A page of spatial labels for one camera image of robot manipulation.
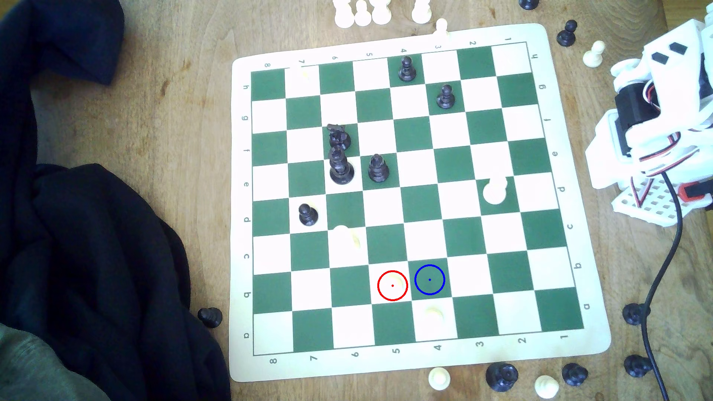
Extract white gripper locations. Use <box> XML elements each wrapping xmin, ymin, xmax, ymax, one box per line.
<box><xmin>585</xmin><ymin>110</ymin><xmax>636</xmax><ymax>189</ymax></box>

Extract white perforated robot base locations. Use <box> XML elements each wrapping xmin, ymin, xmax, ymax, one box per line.
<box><xmin>612</xmin><ymin>177</ymin><xmax>713</xmax><ymax>228</ymax></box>

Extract large white chess piece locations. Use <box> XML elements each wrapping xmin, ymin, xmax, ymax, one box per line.
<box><xmin>482</xmin><ymin>176</ymin><xmax>508</xmax><ymax>205</ymax></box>

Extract green white chess board mat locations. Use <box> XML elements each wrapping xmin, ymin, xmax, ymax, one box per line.
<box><xmin>228</xmin><ymin>22</ymin><xmax>612</xmax><ymax>384</ymax></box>

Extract large black chess piece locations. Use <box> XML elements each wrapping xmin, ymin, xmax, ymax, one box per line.
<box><xmin>485</xmin><ymin>362</ymin><xmax>519</xmax><ymax>392</ymax></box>

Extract tall black queen piece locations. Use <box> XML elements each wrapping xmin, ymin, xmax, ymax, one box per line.
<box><xmin>329</xmin><ymin>146</ymin><xmax>355</xmax><ymax>186</ymax></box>

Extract black orange table clamp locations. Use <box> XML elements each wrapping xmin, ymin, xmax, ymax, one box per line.
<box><xmin>677</xmin><ymin>181</ymin><xmax>713</xmax><ymax>205</ymax></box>

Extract black bishop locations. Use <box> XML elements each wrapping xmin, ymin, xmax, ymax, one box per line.
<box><xmin>368</xmin><ymin>154</ymin><xmax>390</xmax><ymax>184</ymax></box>

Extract black knight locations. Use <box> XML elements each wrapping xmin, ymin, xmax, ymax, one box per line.
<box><xmin>327</xmin><ymin>124</ymin><xmax>352</xmax><ymax>151</ymax></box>

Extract black jacket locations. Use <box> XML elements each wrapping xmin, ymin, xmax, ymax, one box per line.
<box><xmin>0</xmin><ymin>163</ymin><xmax>232</xmax><ymax>401</ymax></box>

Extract navy blue cloth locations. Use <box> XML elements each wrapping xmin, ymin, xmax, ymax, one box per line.
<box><xmin>0</xmin><ymin>0</ymin><xmax>126</xmax><ymax>168</ymax></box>

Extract red white servo wires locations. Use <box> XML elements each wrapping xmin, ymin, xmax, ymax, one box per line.
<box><xmin>635</xmin><ymin>78</ymin><xmax>705</xmax><ymax>168</ymax></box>

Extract black cable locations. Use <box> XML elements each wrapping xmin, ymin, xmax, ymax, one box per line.
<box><xmin>639</xmin><ymin>170</ymin><xmax>684</xmax><ymax>401</ymax></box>

